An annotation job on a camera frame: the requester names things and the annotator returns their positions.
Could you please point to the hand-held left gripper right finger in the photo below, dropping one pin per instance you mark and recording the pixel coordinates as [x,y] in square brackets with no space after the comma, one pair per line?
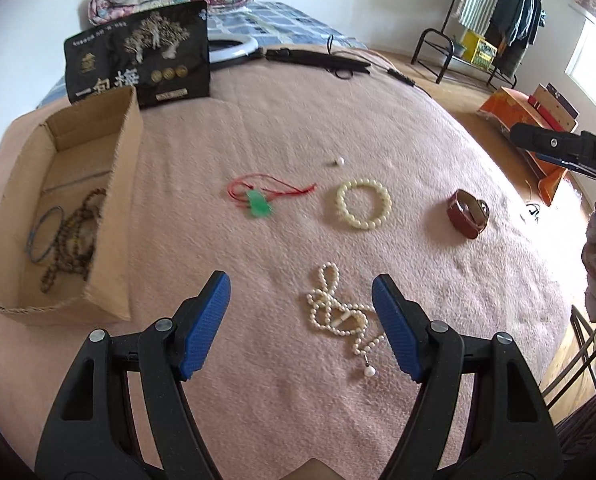
[395,325]

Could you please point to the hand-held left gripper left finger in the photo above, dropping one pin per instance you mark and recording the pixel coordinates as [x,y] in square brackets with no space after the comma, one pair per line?
[205,325]

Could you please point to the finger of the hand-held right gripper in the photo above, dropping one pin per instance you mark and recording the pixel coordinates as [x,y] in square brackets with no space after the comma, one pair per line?
[543,139]
[563,161]

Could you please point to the cardboard box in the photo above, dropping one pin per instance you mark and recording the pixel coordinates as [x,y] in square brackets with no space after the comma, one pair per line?
[122,185]

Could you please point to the brown flat box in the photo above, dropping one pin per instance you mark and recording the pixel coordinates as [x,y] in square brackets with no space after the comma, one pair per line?
[553,110]

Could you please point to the orange box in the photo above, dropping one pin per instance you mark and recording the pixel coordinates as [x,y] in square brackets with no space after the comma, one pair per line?
[503,105]

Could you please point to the window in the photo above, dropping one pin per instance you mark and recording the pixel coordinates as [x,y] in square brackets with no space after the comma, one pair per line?
[585,55]

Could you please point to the yellow crate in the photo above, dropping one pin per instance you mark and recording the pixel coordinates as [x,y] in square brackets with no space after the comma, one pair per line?
[480,50]

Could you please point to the dark hanging clothes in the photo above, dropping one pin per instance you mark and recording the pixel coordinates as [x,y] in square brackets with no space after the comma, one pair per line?
[515,15]

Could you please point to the blue bangle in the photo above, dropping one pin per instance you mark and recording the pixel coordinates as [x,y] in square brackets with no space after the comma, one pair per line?
[29,240]

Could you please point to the pink blanket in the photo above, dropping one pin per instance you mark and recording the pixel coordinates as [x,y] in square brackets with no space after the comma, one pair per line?
[278,125]

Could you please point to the black folded tripod stand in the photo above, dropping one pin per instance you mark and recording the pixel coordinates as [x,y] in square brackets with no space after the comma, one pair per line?
[313,57]

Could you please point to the black snack bag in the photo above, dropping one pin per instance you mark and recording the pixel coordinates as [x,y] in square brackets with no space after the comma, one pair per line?
[167,60]

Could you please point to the blue checked bed sheet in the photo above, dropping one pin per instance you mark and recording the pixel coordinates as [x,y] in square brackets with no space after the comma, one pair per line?
[288,25]

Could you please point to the dark metal chair frame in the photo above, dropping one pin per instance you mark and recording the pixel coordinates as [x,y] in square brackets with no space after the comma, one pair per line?
[585,345]

